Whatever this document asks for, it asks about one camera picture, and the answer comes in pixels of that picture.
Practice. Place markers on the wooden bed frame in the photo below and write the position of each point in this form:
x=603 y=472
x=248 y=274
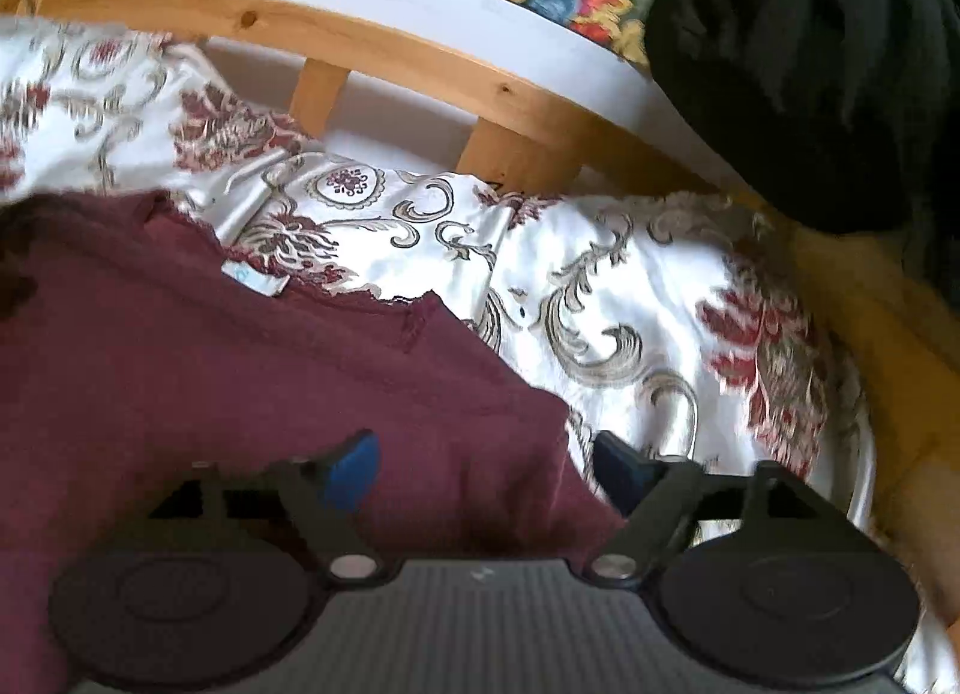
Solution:
x=420 y=56

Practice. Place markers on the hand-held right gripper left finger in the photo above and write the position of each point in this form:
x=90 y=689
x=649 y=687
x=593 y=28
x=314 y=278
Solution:
x=352 y=467

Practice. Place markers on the white floral satin bedspread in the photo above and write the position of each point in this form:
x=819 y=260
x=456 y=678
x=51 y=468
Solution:
x=585 y=304

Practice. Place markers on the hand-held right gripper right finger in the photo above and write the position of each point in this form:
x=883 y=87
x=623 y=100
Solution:
x=626 y=467

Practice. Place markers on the black hanging cloth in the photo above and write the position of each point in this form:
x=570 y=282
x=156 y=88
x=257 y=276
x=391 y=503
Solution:
x=810 y=63

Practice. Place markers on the maroon knitted garment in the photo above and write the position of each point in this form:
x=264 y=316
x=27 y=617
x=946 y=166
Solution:
x=225 y=394

